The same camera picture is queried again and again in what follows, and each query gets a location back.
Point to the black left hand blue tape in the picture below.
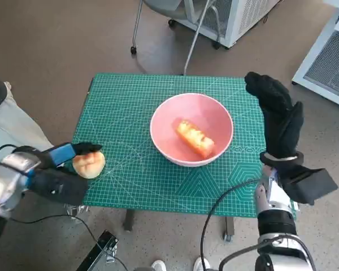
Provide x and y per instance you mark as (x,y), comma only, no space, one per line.
(63,153)

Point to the black gloved right hand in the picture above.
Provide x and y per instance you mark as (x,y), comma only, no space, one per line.
(282,121)

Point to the round toy bread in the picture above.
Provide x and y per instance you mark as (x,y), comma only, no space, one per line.
(89,167)

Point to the long glazed toy bread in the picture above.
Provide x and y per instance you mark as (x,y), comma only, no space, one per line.
(195,138)

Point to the pink bowl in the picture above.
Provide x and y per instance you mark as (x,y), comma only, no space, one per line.
(192,110)

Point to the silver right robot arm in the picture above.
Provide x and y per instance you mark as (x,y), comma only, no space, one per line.
(274,223)

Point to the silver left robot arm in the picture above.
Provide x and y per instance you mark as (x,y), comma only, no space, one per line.
(14,169)

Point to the person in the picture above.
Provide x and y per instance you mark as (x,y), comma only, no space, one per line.
(11,127)

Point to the white cabinet with grey grille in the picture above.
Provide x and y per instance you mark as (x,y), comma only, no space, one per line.
(325,67)

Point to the green cutting mat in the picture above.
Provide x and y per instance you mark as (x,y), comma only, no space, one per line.
(147,183)

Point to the black table leg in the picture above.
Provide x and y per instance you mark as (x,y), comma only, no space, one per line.
(128,220)
(228,228)

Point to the white cabinet with side grille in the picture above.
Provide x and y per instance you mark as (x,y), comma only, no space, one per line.
(243,17)

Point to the white shoe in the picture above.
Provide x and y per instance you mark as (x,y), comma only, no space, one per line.
(158,266)
(201,264)

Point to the grey office chair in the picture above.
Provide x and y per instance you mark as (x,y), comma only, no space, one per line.
(161,4)

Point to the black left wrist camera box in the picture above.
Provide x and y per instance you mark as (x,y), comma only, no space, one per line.
(59,186)

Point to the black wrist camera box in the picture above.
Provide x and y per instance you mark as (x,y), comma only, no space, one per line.
(310,185)
(59,186)

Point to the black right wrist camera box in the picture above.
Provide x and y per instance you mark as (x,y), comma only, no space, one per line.
(310,185)

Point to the black metal bracket stand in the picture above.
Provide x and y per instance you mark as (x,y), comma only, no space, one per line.
(101,248)

